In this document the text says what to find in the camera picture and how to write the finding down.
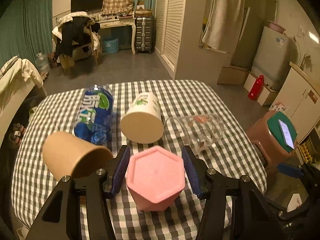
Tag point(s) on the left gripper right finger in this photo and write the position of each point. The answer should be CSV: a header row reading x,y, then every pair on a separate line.
x,y
252,218

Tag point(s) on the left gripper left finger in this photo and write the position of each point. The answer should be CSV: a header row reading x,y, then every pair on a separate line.
x,y
60,216

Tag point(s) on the pink hexagonal cup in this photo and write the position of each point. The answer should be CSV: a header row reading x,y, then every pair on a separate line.
x,y
155,178

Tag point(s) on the brown paper cup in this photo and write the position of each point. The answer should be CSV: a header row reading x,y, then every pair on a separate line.
x,y
67,155

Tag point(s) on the clear glass cup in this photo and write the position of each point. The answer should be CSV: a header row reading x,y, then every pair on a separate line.
x,y
200,132

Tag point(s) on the white printed paper cup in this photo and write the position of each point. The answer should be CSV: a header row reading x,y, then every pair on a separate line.
x,y
142,123

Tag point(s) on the smartphone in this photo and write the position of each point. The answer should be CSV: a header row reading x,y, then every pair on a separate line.
x,y
286,134

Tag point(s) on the green book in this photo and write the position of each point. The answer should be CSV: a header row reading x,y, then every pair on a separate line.
x,y
274,128

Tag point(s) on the brown plastic stool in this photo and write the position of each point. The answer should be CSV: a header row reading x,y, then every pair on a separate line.
x,y
267,135

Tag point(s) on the white sneaker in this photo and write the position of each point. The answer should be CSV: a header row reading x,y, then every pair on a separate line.
x,y
15,137

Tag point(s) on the blue plastic bottle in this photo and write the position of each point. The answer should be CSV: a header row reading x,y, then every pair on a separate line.
x,y
94,119

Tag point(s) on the red bottle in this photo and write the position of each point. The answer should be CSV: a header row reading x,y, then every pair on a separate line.
x,y
256,88

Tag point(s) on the cardboard box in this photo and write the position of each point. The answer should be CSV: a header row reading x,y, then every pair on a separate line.
x,y
232,75

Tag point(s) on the white washing machine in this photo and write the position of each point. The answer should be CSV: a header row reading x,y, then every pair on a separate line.
x,y
273,57

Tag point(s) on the bed with beige bedding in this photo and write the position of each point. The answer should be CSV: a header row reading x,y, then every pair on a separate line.
x,y
16,84

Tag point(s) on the large water jug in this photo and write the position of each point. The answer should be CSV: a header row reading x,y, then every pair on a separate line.
x,y
42,63

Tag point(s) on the pink basin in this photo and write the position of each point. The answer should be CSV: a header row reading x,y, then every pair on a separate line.
x,y
276,27

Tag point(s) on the hanging white towel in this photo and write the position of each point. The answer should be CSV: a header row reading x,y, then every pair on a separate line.
x,y
224,25

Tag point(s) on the blue laundry basket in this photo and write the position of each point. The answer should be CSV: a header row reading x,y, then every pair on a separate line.
x,y
111,45

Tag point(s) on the wooden chair with clothes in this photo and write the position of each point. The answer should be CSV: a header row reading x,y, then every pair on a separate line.
x,y
75,30

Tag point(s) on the green curtain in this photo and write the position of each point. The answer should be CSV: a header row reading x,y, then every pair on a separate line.
x,y
26,29

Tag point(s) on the silver suitcase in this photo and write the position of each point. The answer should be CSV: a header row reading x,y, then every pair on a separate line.
x,y
144,34

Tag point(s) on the white desk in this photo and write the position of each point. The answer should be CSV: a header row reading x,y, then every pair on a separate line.
x,y
120,21

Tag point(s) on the white louvered wardrobe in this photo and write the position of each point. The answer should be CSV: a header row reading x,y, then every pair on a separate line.
x,y
178,30

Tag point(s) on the black television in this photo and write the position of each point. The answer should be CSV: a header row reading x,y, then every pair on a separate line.
x,y
86,5

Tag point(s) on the plaid cloth cover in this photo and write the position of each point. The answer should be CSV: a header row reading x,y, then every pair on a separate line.
x,y
117,7

